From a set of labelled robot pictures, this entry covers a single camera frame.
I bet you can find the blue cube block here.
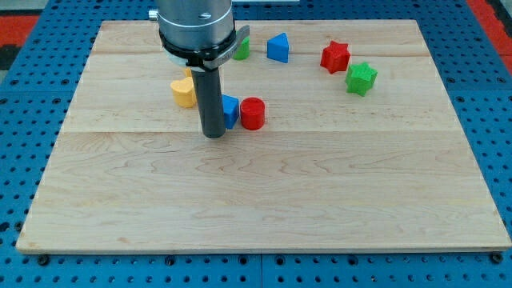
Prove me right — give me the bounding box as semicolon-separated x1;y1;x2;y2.
222;94;239;130

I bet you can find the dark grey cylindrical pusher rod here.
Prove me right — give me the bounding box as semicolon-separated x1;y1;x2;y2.
191;68;226;138

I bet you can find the red cylinder block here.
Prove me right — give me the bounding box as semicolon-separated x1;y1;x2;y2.
240;97;266;130

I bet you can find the green star block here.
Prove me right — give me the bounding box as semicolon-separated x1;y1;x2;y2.
345;62;378;97

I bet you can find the yellow heart block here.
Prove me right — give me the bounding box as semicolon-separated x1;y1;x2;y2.
170;77;197;108

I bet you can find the red star block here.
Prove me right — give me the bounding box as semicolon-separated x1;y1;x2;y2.
320;41;351;74

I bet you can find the blue triangle block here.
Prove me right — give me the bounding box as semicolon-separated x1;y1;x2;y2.
266;33;290;63

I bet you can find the green block behind arm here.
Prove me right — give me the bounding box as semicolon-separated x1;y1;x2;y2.
232;37;250;61

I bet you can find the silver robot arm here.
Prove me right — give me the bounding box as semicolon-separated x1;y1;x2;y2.
148;0;250;72

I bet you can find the light wooden board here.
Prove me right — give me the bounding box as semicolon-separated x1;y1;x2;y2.
17;20;511;254

